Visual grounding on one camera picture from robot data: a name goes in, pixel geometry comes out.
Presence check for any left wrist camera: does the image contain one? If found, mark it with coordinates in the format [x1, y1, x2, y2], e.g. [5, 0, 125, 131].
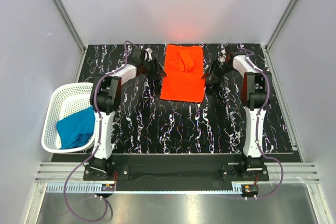
[128, 48, 153, 66]

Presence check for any blue t-shirt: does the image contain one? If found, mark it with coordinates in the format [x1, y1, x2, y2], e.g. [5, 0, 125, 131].
[56, 106, 95, 150]

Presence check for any purple cable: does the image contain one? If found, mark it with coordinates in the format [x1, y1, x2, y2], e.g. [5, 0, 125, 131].
[62, 40, 137, 221]
[214, 48, 284, 200]

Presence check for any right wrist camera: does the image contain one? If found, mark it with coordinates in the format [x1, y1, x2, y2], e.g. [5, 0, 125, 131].
[218, 47, 239, 62]

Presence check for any orange t-shirt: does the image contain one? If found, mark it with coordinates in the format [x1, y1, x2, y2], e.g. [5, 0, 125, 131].
[160, 45, 205, 103]

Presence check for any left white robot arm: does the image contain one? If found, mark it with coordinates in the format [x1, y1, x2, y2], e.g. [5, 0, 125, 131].
[90, 59, 166, 160]

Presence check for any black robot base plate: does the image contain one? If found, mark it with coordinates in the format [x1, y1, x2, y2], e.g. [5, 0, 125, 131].
[83, 154, 269, 188]

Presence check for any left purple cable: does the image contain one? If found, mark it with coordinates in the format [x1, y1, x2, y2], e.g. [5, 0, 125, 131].
[62, 40, 137, 221]

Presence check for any white plastic laundry basket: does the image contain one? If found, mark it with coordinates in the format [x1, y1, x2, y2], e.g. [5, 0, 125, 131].
[41, 82, 95, 154]

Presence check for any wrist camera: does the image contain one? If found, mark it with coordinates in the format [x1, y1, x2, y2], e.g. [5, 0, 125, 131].
[218, 47, 239, 62]
[128, 48, 153, 66]

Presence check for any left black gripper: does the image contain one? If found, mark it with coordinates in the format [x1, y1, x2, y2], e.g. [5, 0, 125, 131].
[141, 58, 166, 81]

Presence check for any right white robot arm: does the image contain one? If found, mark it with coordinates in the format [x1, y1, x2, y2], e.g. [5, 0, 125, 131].
[202, 54, 271, 158]

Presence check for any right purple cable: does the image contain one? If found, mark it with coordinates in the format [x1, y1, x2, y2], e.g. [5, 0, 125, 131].
[214, 48, 284, 200]

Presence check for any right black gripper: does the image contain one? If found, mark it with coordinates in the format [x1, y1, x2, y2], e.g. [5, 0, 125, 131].
[202, 58, 234, 85]

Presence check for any slotted cable duct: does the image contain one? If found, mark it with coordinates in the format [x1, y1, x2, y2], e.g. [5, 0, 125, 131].
[47, 183, 242, 195]

